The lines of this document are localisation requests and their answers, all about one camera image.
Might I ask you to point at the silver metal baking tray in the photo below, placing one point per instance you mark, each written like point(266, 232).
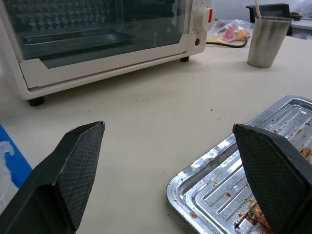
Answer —
point(219, 190)

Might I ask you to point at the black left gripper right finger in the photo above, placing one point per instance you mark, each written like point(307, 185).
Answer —
point(275, 175)

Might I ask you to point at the wooden stick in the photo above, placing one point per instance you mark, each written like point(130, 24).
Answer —
point(258, 9)

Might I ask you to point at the stainless steel cup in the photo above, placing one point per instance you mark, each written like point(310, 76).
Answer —
point(267, 41)

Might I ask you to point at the white toaster oven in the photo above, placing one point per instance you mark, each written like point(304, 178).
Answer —
point(102, 41)

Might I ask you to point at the dark oven tray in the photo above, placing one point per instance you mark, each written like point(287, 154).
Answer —
point(78, 40)

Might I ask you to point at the clear plastic bag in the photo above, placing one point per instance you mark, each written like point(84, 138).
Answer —
point(231, 30)

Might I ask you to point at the blue plastic box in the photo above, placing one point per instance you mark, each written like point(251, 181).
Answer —
point(12, 158)

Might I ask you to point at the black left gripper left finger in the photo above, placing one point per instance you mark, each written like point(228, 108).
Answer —
point(61, 185)

